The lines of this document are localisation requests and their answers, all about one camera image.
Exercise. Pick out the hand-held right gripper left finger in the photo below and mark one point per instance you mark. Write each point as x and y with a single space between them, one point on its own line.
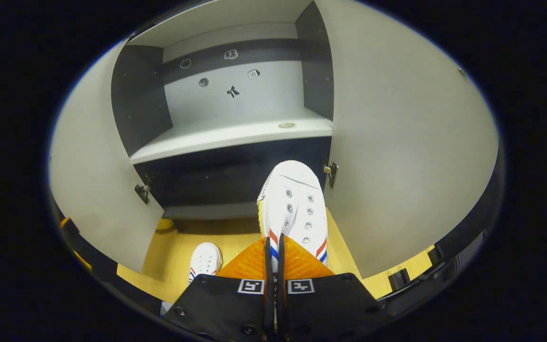
226 308

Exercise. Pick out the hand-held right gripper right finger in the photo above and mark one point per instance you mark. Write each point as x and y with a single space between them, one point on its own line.
325 308

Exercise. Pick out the white canvas shoe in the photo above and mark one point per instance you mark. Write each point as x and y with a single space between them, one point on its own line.
205 261
292 204

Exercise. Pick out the white shoe cabinet door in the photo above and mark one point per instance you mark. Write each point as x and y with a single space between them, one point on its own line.
93 166
406 142

